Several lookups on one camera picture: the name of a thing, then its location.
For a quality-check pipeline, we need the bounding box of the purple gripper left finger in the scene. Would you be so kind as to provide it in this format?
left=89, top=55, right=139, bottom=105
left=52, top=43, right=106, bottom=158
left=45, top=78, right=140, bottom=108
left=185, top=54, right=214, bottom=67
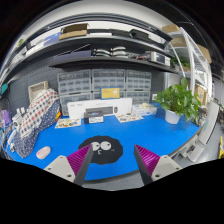
left=44, top=145, right=93, bottom=186

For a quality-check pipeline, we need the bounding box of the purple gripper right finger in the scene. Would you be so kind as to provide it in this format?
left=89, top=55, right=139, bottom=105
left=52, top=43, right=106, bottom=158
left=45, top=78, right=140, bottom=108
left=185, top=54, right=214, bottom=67
left=134, top=145, right=181, bottom=185

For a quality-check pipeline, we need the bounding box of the black round googly-eyed mouse pad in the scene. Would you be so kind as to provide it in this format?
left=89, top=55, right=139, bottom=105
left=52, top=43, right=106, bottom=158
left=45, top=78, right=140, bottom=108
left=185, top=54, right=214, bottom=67
left=79, top=136, right=123, bottom=165

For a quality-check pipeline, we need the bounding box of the blue desk mat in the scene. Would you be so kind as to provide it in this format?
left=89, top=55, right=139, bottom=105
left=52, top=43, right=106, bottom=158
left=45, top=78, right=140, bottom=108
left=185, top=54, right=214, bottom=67
left=5, top=108, right=200, bottom=181

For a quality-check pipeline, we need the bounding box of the left picture card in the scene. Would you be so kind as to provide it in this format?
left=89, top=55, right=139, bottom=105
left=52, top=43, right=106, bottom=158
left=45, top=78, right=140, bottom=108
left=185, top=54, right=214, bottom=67
left=56, top=118, right=81, bottom=128

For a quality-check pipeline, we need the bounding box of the picture card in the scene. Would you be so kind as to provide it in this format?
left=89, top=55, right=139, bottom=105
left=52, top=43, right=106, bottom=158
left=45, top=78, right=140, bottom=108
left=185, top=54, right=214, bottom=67
left=56, top=118, right=81, bottom=128
left=116, top=114, right=143, bottom=123

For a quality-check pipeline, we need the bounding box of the small black box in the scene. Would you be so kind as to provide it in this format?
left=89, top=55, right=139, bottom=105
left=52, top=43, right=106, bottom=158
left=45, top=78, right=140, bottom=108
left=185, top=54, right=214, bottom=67
left=84, top=111, right=104, bottom=124

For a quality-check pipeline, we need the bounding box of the right picture card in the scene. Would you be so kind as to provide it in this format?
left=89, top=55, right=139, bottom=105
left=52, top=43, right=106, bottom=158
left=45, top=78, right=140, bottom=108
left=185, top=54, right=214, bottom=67
left=116, top=114, right=143, bottom=123

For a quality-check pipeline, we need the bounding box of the clear plastic box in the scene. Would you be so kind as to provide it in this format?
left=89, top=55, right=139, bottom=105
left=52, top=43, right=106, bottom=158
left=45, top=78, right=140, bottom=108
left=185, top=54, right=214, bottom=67
left=132, top=104, right=157, bottom=116

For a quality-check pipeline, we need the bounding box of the patterned fabric bundle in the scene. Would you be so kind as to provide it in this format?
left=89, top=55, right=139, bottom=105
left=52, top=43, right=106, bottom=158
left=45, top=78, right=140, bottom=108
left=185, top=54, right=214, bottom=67
left=13, top=88, right=60, bottom=158

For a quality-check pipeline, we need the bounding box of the green potted plant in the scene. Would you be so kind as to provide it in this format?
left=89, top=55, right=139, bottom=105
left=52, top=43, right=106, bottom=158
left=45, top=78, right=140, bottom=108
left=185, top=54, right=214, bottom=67
left=155, top=78, right=201, bottom=124

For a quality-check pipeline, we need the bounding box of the white long keyboard box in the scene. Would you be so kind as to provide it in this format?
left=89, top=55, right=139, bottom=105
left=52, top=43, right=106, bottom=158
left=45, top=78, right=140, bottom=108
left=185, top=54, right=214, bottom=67
left=67, top=98, right=132, bottom=119

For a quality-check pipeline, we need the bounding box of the yellow card box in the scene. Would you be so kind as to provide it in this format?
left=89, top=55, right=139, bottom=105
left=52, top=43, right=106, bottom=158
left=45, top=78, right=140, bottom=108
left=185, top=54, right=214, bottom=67
left=100, top=88, right=120, bottom=99

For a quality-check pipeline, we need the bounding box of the left grey drawer cabinet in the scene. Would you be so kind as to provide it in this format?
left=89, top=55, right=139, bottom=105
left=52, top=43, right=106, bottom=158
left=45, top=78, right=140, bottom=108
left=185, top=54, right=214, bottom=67
left=57, top=70, right=91, bottom=116

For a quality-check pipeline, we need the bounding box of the grey drawer cabinet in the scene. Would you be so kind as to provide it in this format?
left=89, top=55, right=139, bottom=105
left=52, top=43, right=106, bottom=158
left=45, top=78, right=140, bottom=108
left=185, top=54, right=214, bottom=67
left=92, top=69, right=125, bottom=99
left=57, top=70, right=91, bottom=116
left=126, top=70, right=152, bottom=104

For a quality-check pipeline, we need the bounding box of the right grey drawer cabinet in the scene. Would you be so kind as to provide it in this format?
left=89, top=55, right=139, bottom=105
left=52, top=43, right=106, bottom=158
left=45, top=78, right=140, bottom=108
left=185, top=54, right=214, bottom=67
left=126, top=70, right=152, bottom=104

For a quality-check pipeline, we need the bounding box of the purple toy figure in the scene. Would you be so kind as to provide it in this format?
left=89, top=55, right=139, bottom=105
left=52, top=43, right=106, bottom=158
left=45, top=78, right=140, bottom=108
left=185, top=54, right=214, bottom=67
left=1, top=110, right=11, bottom=128

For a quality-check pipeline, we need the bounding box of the white wicker basket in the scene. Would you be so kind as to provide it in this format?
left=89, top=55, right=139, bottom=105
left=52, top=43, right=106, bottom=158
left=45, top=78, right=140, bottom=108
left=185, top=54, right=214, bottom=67
left=28, top=81, right=48, bottom=101

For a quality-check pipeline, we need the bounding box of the middle grey drawer cabinet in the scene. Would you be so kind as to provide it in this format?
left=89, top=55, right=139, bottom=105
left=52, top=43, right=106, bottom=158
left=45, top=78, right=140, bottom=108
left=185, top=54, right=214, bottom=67
left=92, top=69, right=125, bottom=99

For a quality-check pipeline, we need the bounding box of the grey instrument on shelf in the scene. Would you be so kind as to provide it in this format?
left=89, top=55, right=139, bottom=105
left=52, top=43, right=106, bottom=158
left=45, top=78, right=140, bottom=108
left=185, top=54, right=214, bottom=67
left=149, top=52, right=170, bottom=66

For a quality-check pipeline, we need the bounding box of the white metal rack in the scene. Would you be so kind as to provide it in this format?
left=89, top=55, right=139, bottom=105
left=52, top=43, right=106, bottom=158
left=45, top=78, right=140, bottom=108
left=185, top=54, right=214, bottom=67
left=168, top=28, right=212, bottom=106

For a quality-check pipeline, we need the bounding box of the cardboard box on top shelf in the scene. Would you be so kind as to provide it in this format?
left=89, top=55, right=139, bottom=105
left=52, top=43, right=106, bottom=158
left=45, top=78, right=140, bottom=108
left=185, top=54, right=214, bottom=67
left=59, top=23, right=88, bottom=40

